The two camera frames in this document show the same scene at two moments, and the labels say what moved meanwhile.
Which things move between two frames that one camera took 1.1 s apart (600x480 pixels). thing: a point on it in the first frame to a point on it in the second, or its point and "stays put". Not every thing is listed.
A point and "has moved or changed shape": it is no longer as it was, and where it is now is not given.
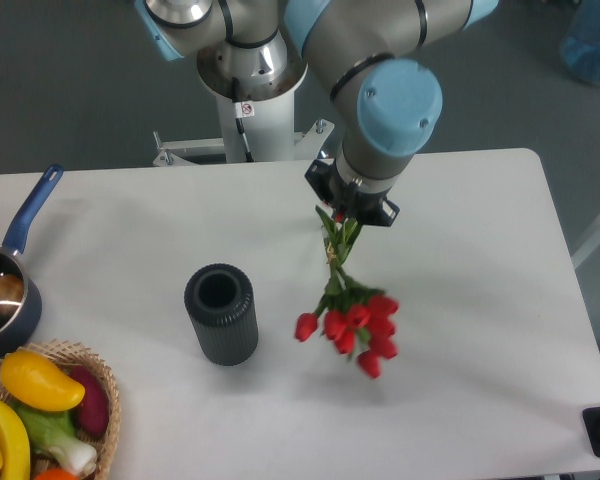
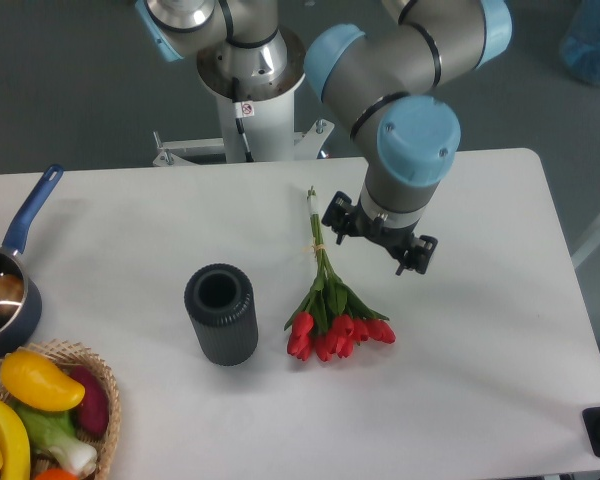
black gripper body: (368, 208) to (418, 251)
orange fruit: (56, 474) stays put
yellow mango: (34, 378) stays put
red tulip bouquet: (352, 315) has moved or changed shape
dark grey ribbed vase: (221, 301) stays put
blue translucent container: (590, 48) stays put
